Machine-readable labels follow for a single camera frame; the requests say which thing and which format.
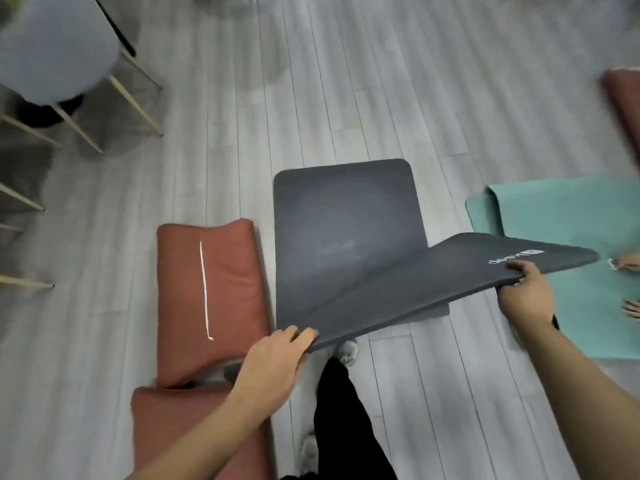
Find person's left hand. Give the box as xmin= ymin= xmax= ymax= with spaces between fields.
xmin=227 ymin=325 xmax=320 ymax=421

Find person's right hand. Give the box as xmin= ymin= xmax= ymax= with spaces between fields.
xmin=496 ymin=260 xmax=557 ymax=329

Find dark grey yoga mat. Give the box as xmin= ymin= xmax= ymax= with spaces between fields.
xmin=273 ymin=158 xmax=601 ymax=355

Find person's left forearm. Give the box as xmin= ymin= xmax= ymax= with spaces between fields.
xmin=127 ymin=398 xmax=269 ymax=480

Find person's right forearm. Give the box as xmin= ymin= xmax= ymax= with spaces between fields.
xmin=515 ymin=314 xmax=640 ymax=480

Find green foam mat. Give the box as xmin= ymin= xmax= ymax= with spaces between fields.
xmin=465 ymin=175 xmax=640 ymax=359

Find reddish-brown cushion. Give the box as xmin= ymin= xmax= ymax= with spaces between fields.
xmin=156 ymin=218 xmax=275 ymax=389
xmin=131 ymin=386 xmax=275 ymax=480
xmin=601 ymin=68 xmax=640 ymax=165

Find black trousers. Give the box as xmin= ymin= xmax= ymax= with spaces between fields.
xmin=279 ymin=358 xmax=399 ymax=480

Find grey chair with wooden legs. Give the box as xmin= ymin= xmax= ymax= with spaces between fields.
xmin=0 ymin=0 xmax=165 ymax=155

